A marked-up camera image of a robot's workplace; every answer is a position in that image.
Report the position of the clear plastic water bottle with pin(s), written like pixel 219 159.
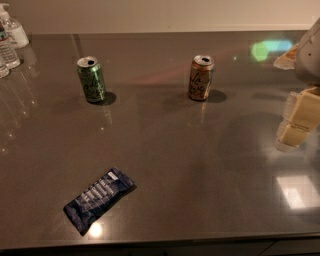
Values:
pixel 7 52

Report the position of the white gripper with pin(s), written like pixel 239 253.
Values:
pixel 310 58

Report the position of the white pump sanitizer bottle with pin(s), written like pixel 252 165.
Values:
pixel 13 28

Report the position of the green soda can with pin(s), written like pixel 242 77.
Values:
pixel 91 78

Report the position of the orange soda can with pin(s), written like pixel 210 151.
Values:
pixel 201 75

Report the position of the dark blue snack packet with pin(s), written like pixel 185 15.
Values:
pixel 97 199

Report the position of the clear water bottle at edge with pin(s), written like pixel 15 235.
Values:
pixel 4 71

